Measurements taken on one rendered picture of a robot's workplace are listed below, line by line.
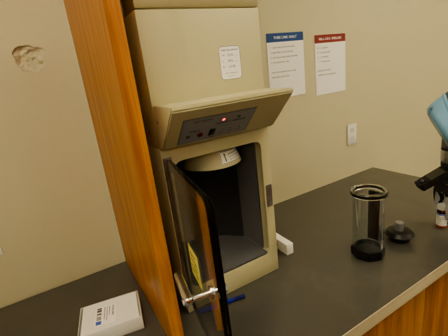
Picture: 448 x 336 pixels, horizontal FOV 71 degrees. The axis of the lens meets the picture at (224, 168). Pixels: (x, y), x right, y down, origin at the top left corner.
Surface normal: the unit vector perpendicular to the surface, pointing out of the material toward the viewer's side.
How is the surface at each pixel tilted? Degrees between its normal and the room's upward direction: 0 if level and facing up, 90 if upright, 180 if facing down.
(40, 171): 90
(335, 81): 90
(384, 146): 90
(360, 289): 0
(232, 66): 90
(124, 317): 0
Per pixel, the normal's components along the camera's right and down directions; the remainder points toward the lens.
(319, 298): -0.11, -0.95
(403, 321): 0.50, 0.19
